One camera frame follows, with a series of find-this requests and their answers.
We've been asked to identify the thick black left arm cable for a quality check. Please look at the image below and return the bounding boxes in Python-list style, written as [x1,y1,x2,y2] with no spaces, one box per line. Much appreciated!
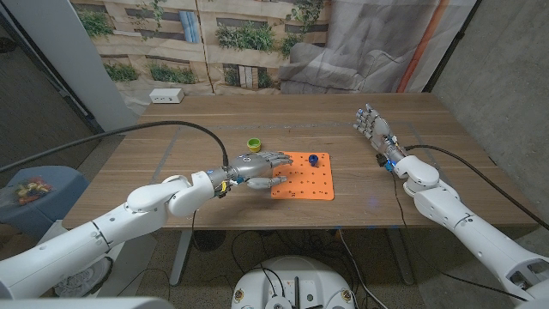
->
[0,120,229,173]

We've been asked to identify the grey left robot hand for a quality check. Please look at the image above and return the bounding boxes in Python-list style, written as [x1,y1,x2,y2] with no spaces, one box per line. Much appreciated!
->
[208,150,295,199]

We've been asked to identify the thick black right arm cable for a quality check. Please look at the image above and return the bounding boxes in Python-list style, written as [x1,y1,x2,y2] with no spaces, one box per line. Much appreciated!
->
[402,143,549,232]

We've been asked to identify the black round floor disc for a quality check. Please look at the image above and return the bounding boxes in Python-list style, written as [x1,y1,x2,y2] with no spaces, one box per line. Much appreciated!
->
[191,230,227,253]

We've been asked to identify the white robot torso base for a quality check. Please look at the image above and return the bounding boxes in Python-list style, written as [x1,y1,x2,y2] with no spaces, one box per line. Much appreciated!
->
[230,255,357,309]

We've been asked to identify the white table leg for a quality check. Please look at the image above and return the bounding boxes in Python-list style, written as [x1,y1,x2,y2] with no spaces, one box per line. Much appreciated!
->
[169,230,194,287]
[385,228,416,287]

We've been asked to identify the orange peg board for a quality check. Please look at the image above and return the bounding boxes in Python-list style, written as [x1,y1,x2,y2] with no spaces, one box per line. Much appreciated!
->
[270,151,335,202]

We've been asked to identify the thin black left wrist cable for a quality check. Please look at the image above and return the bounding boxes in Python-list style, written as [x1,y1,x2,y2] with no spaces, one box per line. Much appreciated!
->
[190,209,201,241]

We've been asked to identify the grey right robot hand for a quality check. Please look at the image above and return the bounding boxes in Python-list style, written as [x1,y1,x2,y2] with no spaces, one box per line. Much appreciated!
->
[353,102,408,173]

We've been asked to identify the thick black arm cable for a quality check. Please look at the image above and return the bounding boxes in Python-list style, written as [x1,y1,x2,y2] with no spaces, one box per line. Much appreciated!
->
[0,120,229,173]
[402,143,549,232]

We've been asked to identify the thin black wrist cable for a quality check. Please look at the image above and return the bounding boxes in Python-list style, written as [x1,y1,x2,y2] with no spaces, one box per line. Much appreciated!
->
[190,209,201,241]
[389,170,531,302]

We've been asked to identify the black backdrop stand pole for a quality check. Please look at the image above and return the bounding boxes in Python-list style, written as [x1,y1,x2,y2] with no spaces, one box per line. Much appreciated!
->
[422,0,484,94]

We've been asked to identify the printed backdrop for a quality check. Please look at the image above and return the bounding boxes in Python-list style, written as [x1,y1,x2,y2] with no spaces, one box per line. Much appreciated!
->
[69,0,479,117]

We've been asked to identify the white sneaker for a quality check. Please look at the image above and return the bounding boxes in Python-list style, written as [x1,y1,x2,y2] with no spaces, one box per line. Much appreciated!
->
[53,256,113,298]

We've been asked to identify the white power outlet box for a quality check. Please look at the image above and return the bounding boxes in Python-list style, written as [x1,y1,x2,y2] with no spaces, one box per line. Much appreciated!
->
[148,88,185,105]

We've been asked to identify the bag of colourful toys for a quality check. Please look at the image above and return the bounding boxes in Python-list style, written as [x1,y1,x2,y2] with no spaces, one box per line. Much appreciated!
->
[12,175,55,207]

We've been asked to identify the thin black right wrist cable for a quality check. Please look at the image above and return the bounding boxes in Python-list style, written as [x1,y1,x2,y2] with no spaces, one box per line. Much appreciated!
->
[389,170,531,302]

